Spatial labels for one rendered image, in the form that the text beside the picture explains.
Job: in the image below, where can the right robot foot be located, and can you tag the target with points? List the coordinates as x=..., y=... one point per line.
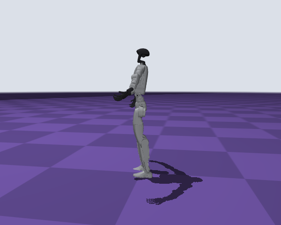
x=140, y=168

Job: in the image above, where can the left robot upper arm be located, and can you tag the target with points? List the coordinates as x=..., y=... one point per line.
x=139, y=70

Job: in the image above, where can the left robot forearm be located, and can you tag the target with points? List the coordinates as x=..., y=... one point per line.
x=134, y=83

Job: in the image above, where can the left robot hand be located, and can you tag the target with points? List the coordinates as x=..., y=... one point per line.
x=123, y=95

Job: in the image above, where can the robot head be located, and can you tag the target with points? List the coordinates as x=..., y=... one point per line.
x=142, y=53

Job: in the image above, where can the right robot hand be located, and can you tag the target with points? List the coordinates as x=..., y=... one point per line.
x=133, y=103

